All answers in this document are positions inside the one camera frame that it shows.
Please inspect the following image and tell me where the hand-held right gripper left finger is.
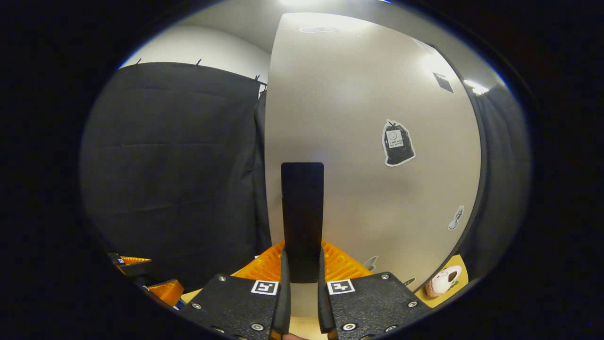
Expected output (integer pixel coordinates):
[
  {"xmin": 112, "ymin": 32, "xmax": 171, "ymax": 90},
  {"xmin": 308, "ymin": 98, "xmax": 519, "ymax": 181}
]
[{"xmin": 182, "ymin": 240, "xmax": 291, "ymax": 340}]

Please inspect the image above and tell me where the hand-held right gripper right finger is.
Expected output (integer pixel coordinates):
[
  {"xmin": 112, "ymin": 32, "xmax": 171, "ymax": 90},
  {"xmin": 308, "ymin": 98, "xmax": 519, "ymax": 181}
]
[{"xmin": 317, "ymin": 240, "xmax": 432, "ymax": 340}]

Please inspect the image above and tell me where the black door handle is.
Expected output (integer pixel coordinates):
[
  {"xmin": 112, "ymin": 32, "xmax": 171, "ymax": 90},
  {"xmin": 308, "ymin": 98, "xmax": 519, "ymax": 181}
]
[{"xmin": 281, "ymin": 162, "xmax": 325, "ymax": 284}]

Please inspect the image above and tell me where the beige cabinet door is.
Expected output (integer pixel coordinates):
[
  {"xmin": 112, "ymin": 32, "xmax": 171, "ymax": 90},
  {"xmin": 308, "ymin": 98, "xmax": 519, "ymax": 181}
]
[{"xmin": 263, "ymin": 12, "xmax": 483, "ymax": 322}]

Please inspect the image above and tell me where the black backdrop cloth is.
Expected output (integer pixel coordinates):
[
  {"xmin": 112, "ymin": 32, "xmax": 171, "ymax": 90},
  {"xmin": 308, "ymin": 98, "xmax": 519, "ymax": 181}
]
[{"xmin": 79, "ymin": 61, "xmax": 533, "ymax": 292}]

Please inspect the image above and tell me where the white rounded toy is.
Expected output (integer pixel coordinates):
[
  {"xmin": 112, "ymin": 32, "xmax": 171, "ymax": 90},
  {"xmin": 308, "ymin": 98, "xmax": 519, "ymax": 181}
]
[{"xmin": 425, "ymin": 265, "xmax": 463, "ymax": 298}]

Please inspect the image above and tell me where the ceiling light panel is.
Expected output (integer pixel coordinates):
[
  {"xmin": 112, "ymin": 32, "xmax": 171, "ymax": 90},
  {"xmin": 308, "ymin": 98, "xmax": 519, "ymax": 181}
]
[{"xmin": 464, "ymin": 79, "xmax": 490, "ymax": 96}]

